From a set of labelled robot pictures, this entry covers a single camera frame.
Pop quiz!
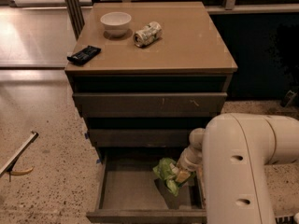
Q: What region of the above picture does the green rice chip bag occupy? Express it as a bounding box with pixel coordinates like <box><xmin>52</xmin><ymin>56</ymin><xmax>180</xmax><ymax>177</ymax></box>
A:
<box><xmin>152</xmin><ymin>158</ymin><xmax>195</xmax><ymax>196</ymax></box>

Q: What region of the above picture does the open bottom drawer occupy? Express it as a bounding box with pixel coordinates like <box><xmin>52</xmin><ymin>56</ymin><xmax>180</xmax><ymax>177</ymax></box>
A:
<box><xmin>86</xmin><ymin>147</ymin><xmax>206</xmax><ymax>224</ymax></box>

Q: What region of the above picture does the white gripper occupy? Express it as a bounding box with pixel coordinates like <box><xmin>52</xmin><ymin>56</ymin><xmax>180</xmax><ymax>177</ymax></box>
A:
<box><xmin>170</xmin><ymin>147</ymin><xmax>202</xmax><ymax>183</ymax></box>

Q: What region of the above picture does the power strip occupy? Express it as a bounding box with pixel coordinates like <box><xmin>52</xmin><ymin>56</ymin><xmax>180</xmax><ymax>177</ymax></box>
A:
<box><xmin>276</xmin><ymin>216</ymin><xmax>294</xmax><ymax>224</ymax></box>

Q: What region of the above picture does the crushed silver can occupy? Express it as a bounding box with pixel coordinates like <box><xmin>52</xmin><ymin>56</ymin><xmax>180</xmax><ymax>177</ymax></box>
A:
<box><xmin>133</xmin><ymin>21</ymin><xmax>163</xmax><ymax>48</ymax></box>

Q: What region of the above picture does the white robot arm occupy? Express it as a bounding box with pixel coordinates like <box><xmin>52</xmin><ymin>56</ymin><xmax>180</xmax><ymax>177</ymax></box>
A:
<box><xmin>178</xmin><ymin>113</ymin><xmax>299</xmax><ymax>224</ymax></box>

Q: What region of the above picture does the brown drawer cabinet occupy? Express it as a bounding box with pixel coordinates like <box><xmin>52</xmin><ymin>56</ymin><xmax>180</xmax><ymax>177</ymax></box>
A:
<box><xmin>65</xmin><ymin>2</ymin><xmax>237</xmax><ymax>136</ymax></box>

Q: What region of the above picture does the top drawer front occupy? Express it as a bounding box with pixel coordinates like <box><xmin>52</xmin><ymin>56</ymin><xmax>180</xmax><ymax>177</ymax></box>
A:
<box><xmin>73</xmin><ymin>92</ymin><xmax>227</xmax><ymax>118</ymax></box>

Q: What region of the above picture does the metal bar with yellow hook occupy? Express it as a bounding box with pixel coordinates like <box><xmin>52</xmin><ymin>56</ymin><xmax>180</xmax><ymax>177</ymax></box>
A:
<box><xmin>0</xmin><ymin>131</ymin><xmax>39</xmax><ymax>177</ymax></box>

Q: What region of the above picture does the black snack bar wrapper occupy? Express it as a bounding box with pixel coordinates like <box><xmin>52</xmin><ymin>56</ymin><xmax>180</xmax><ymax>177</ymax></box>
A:
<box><xmin>67</xmin><ymin>46</ymin><xmax>101</xmax><ymax>65</ymax></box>

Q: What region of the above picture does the middle drawer front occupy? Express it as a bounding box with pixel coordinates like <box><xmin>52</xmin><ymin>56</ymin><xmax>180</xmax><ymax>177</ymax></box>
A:
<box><xmin>89</xmin><ymin>129</ymin><xmax>191</xmax><ymax>147</ymax></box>

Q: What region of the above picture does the white ceramic bowl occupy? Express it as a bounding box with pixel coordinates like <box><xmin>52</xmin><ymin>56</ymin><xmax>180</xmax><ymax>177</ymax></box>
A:
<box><xmin>100</xmin><ymin>12</ymin><xmax>132</xmax><ymax>37</ymax></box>

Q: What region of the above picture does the small dark floor object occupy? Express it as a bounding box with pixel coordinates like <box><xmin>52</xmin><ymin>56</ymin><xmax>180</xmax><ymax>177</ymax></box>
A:
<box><xmin>280</xmin><ymin>90</ymin><xmax>297</xmax><ymax>107</ymax></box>

